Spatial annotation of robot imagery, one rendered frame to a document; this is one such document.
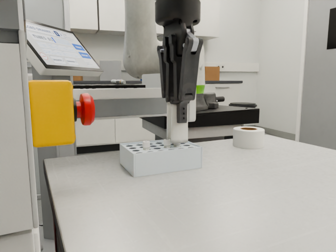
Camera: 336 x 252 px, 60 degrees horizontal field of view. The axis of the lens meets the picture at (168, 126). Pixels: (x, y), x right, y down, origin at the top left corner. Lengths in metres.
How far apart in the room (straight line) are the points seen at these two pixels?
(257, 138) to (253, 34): 4.84
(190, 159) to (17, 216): 0.32
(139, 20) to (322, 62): 3.66
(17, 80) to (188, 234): 0.21
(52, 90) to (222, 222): 0.23
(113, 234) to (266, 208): 0.18
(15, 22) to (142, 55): 0.79
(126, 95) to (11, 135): 0.40
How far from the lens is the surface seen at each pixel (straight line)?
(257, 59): 5.49
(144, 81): 0.88
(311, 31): 4.62
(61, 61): 1.51
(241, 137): 0.67
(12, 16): 0.23
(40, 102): 0.33
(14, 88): 0.23
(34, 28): 1.60
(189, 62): 0.46
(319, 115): 4.44
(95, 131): 3.71
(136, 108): 0.61
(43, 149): 1.67
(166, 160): 0.48
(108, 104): 0.59
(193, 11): 0.49
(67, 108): 0.34
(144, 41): 0.99
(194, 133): 0.96
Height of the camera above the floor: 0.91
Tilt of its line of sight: 9 degrees down
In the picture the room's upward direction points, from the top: straight up
